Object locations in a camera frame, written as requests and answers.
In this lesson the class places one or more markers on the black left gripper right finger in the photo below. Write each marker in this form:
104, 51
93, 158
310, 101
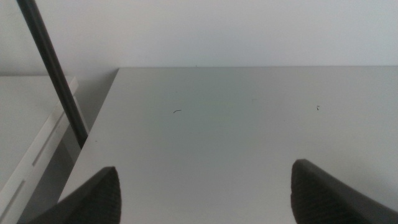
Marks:
323, 202

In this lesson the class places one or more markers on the white side cabinet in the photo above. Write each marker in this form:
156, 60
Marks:
18, 124

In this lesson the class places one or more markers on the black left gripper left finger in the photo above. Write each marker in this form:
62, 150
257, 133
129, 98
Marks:
96, 202

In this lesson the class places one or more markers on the black slanted pole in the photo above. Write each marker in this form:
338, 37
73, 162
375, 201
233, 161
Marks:
49, 59

